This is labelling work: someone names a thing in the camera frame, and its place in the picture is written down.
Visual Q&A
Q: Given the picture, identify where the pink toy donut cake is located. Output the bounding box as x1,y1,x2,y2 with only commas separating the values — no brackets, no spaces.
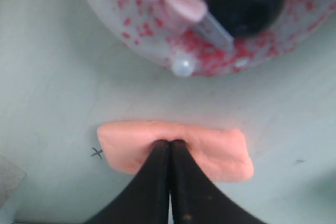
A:
87,0,335,77

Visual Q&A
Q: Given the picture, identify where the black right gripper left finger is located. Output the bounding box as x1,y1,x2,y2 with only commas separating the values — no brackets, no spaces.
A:
85,140,170,224

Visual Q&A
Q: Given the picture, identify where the soft orange putty piece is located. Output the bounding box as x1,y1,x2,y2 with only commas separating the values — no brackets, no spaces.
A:
97,121,254,183

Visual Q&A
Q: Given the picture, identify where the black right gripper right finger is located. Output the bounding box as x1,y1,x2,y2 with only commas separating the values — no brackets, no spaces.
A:
170,140,264,224

